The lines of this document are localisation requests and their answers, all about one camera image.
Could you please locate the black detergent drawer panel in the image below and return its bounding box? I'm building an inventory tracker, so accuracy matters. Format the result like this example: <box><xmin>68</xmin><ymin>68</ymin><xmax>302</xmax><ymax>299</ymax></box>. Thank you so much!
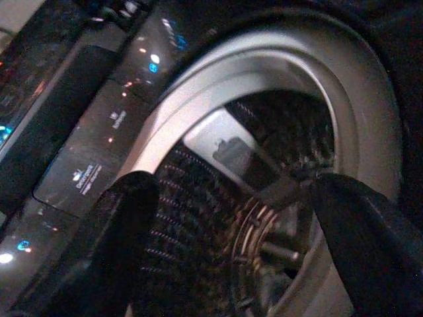
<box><xmin>32</xmin><ymin>81</ymin><xmax>156</xmax><ymax>219</ymax></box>

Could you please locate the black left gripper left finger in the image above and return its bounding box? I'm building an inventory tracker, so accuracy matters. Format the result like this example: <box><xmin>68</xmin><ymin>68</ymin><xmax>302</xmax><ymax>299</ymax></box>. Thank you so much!
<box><xmin>42</xmin><ymin>170</ymin><xmax>160</xmax><ymax>317</ymax></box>

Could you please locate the grey drum paddle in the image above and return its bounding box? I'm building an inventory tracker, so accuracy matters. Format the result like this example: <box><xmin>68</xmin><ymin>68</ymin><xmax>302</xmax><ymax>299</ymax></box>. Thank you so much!
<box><xmin>182</xmin><ymin>108</ymin><xmax>301</xmax><ymax>207</ymax></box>

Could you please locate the perforated steel washer drum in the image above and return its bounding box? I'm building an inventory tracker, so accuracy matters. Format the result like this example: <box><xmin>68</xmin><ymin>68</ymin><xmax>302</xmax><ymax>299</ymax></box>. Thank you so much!
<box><xmin>132</xmin><ymin>90</ymin><xmax>338</xmax><ymax>317</ymax></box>

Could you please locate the black front-load washing machine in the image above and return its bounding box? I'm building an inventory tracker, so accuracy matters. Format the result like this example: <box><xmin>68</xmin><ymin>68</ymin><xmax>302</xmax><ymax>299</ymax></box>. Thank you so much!
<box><xmin>0</xmin><ymin>0</ymin><xmax>423</xmax><ymax>317</ymax></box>

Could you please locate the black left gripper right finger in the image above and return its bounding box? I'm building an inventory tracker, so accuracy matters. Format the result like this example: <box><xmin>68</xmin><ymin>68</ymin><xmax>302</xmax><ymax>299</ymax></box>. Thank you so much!
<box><xmin>307</xmin><ymin>172</ymin><xmax>423</xmax><ymax>317</ymax></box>

